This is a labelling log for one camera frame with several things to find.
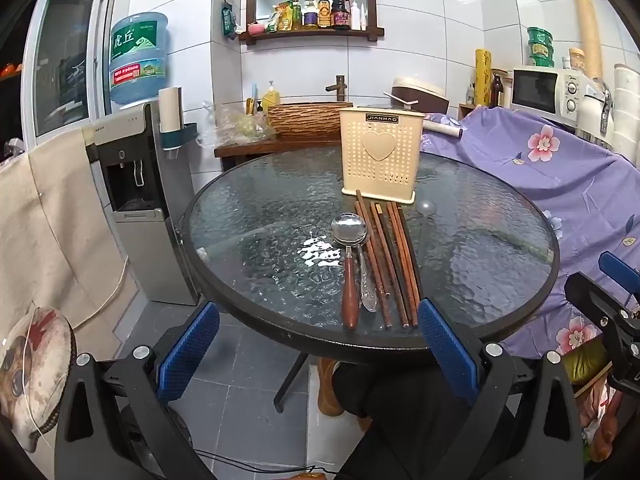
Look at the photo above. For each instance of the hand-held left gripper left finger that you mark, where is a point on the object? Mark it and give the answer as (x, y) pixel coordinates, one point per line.
(187, 355)

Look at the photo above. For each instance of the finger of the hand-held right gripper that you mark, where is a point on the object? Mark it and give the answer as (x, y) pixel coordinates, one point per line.
(617, 269)
(590, 292)

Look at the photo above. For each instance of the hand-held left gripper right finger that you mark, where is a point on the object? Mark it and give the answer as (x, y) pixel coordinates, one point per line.
(447, 350)

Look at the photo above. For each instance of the black chopstick with gold band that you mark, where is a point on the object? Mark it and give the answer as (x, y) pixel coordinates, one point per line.
(391, 260)

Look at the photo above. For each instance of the clear plastic spoon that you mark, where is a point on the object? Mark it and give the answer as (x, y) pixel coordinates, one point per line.
(426, 208)

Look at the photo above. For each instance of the beige perforated utensil holder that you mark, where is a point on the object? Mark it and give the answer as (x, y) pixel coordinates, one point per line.
(382, 155)

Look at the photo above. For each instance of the colourful printed blanket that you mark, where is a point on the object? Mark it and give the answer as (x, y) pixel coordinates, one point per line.
(595, 395)

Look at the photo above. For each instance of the person's dark trouser leg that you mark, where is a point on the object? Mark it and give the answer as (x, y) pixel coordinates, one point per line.
(400, 410)

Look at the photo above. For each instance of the black table leg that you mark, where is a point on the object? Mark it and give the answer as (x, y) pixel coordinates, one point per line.
(290, 382)

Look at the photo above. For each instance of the brown shoe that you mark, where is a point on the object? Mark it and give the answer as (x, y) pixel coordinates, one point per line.
(330, 390)

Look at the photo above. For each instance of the purple floral sheet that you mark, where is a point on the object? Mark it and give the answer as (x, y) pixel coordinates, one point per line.
(525, 185)

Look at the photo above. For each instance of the printed round cushion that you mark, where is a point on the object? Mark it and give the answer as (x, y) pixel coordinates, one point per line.
(35, 365)

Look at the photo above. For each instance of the stack of white cups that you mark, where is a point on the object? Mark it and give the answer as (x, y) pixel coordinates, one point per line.
(627, 110)

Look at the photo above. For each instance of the white electric kettle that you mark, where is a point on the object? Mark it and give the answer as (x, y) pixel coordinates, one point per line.
(595, 110)

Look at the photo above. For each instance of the grey water dispenser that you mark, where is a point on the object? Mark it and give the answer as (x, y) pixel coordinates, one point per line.
(145, 185)

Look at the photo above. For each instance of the beige cloth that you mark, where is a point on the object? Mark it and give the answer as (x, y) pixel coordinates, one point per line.
(55, 230)

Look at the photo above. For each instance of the white microwave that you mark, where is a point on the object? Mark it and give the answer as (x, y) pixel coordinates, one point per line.
(542, 91)

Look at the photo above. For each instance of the jar with orange lid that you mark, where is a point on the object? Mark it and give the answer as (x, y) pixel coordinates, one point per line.
(576, 60)

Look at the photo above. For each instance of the brown glass bottle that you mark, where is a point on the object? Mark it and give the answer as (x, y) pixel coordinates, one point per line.
(497, 91)

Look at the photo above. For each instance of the small wooden box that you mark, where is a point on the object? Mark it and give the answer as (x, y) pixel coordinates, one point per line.
(467, 111)

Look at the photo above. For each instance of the teal cup holder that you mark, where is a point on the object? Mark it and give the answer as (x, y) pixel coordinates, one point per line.
(180, 135)

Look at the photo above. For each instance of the wooden counter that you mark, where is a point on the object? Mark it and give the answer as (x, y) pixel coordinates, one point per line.
(270, 147)

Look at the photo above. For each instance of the small clear bottle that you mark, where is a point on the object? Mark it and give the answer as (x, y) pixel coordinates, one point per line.
(470, 94)

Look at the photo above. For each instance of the clear plastic bag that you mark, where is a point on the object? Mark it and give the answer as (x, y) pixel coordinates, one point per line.
(235, 127)

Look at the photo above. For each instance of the yellow roll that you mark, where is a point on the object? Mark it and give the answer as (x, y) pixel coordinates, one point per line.
(483, 77)

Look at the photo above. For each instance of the tall beige paper cup stack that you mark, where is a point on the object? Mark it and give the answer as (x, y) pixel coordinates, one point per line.
(587, 30)

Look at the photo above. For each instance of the white paper cup stack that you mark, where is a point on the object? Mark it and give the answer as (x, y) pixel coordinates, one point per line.
(170, 107)

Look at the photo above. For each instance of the yellow brush cup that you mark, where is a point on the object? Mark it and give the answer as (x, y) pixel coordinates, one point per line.
(250, 105)

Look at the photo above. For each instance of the white and brown rice cooker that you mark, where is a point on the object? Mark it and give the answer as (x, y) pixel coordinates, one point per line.
(415, 92)

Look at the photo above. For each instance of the wicker pattern basin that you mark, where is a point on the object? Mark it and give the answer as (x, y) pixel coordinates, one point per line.
(300, 119)

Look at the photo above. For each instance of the yellow soap dispenser bottle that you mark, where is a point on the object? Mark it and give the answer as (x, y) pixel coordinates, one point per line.
(271, 97)

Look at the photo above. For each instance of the brass faucet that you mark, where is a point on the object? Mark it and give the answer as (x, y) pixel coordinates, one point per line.
(340, 87)

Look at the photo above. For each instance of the blue water jug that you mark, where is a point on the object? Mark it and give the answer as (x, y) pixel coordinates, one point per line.
(137, 60)

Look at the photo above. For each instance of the aluminium framed window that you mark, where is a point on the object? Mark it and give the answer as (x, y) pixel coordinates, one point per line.
(65, 60)

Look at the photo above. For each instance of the pink bowl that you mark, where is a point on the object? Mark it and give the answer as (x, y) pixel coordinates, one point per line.
(256, 28)

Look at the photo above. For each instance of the green hanging packet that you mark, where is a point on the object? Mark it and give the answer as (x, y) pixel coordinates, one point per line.
(229, 20)

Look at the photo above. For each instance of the wooden framed mirror shelf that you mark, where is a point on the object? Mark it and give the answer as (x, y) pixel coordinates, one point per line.
(310, 35)

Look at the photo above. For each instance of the white squeeze bottle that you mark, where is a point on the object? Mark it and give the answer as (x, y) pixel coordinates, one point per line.
(355, 15)

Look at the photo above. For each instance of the yellow packet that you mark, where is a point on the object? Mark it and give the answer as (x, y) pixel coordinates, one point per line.
(280, 19)

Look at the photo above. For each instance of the dark soy sauce bottle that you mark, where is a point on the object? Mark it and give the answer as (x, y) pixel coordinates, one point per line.
(340, 10)

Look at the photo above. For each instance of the green bottle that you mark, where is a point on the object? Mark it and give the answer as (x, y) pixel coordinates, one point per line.
(296, 14)

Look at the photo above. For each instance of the brown sauce bottle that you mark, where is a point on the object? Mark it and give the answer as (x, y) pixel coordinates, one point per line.
(324, 11)

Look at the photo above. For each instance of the purple label bottle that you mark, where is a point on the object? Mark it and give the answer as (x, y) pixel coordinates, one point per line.
(310, 12)

